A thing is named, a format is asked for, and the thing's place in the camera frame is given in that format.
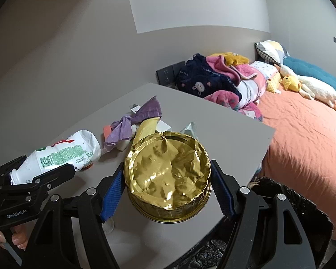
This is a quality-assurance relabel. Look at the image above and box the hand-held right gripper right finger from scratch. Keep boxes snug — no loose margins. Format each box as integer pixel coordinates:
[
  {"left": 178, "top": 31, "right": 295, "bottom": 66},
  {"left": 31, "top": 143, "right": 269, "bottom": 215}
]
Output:
[{"left": 210, "top": 160, "right": 322, "bottom": 269}]

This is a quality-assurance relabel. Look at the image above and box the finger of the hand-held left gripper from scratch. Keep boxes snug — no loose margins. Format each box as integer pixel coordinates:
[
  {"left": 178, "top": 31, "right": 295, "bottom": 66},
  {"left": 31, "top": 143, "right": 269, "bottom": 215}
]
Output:
[
  {"left": 25, "top": 164, "right": 76, "bottom": 197},
  {"left": 0, "top": 155, "right": 28, "bottom": 184}
]

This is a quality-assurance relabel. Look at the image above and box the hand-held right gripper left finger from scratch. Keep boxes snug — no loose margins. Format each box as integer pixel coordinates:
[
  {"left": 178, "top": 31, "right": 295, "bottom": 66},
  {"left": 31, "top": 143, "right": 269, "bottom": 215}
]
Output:
[{"left": 25, "top": 163, "right": 126, "bottom": 269}]

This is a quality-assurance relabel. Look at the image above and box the white plastic bottle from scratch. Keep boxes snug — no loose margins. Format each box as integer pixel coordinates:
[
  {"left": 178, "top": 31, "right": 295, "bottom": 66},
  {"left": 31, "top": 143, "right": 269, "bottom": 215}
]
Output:
[{"left": 10, "top": 130, "right": 102, "bottom": 186}]

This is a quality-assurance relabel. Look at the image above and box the gold tin can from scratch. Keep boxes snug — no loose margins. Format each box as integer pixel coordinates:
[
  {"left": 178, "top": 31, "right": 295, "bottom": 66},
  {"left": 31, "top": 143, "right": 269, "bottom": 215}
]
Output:
[{"left": 123, "top": 131, "right": 212, "bottom": 224}]

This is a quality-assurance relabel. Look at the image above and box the dark trash bin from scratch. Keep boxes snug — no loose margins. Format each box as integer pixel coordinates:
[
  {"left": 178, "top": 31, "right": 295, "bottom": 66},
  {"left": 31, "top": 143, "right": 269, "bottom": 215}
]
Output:
[{"left": 248, "top": 176, "right": 335, "bottom": 269}]

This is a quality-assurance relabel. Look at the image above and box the purple plastic bag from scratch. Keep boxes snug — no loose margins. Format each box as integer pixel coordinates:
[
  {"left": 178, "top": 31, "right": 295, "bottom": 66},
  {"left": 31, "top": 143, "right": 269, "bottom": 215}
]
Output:
[{"left": 104, "top": 96, "right": 163, "bottom": 152}]

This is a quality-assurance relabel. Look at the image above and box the person's left hand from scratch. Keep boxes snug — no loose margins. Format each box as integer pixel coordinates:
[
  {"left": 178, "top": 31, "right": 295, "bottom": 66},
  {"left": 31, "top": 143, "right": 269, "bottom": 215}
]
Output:
[{"left": 0, "top": 224, "right": 28, "bottom": 251}]

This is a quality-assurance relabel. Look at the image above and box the clear plastic cup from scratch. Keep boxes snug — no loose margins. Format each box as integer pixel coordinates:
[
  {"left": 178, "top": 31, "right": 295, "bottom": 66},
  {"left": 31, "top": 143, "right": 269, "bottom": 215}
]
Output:
[{"left": 102, "top": 219, "right": 115, "bottom": 234}]

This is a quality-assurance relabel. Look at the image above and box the black bin liner bag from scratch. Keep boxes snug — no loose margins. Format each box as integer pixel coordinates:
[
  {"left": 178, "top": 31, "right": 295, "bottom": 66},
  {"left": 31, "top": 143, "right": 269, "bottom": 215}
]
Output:
[{"left": 185, "top": 238, "right": 227, "bottom": 269}]

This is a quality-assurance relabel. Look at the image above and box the silver foil wrapper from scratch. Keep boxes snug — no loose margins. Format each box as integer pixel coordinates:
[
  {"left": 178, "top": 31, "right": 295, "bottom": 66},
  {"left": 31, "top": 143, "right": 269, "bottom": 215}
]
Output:
[{"left": 180, "top": 121, "right": 199, "bottom": 141}]

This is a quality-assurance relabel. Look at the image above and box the gold foil packet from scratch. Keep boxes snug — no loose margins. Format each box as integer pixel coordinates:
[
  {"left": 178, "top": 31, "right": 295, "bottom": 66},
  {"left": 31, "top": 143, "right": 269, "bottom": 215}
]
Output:
[{"left": 131, "top": 117, "right": 160, "bottom": 146}]

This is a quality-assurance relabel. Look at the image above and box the bed with orange sheet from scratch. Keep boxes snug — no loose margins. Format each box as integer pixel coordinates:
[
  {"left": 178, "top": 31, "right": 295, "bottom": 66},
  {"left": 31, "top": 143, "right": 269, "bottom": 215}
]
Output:
[{"left": 252, "top": 87, "right": 336, "bottom": 241}]

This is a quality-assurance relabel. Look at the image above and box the navy bunny print blanket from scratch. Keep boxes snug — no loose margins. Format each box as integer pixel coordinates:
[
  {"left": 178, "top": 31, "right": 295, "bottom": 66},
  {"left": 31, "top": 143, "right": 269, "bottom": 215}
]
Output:
[{"left": 176, "top": 53, "right": 243, "bottom": 101}]

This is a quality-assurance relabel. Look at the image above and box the yellow dotted plush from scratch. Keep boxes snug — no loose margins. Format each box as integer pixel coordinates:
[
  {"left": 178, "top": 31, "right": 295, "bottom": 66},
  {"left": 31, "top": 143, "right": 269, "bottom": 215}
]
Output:
[{"left": 266, "top": 73, "right": 283, "bottom": 94}]

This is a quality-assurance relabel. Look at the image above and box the pink blanket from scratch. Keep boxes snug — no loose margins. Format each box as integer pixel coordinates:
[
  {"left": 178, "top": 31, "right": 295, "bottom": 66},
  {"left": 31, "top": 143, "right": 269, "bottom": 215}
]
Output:
[{"left": 203, "top": 54, "right": 269, "bottom": 122}]

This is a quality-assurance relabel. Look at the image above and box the yellow duck plush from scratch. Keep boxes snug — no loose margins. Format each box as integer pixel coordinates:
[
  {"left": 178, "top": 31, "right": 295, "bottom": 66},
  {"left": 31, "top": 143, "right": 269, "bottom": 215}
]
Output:
[{"left": 280, "top": 75, "right": 302, "bottom": 92}]

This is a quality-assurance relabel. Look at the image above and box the white patterned pillow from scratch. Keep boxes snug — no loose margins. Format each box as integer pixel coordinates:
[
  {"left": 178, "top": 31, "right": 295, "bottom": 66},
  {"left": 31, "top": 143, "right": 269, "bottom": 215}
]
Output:
[{"left": 249, "top": 61, "right": 280, "bottom": 80}]

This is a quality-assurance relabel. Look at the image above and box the yellow garment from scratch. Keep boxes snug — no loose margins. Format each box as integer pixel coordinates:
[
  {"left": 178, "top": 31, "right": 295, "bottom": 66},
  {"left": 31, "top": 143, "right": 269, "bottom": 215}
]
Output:
[{"left": 213, "top": 52, "right": 250, "bottom": 66}]

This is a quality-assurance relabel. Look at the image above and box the white goose plush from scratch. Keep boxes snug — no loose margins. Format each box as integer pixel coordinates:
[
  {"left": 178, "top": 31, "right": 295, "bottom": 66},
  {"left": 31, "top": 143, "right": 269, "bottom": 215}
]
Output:
[{"left": 274, "top": 63, "right": 336, "bottom": 118}]

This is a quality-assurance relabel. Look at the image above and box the checkered patchwork pillow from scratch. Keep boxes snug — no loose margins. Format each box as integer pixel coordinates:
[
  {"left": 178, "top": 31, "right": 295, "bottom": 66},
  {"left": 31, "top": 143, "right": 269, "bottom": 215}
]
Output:
[{"left": 255, "top": 40, "right": 290, "bottom": 65}]

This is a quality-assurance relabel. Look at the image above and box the teal cushion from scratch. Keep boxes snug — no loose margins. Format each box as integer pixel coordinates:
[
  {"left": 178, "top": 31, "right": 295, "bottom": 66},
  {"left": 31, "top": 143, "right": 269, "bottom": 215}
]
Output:
[{"left": 283, "top": 56, "right": 336, "bottom": 107}]

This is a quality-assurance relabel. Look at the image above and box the dark wall socket panel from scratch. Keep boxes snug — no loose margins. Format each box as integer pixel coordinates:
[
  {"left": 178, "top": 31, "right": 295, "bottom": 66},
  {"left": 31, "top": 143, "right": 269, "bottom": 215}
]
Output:
[{"left": 156, "top": 61, "right": 186, "bottom": 86}]

